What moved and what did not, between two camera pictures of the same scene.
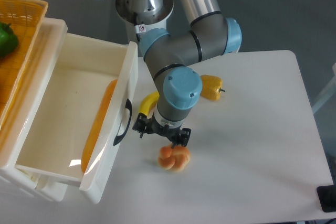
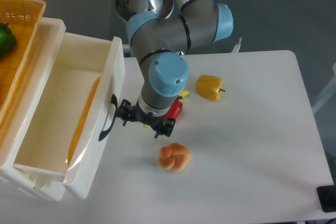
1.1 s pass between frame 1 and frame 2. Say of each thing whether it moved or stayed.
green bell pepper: stayed
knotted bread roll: stayed
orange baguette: moved
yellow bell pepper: stayed
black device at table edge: stayed
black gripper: moved
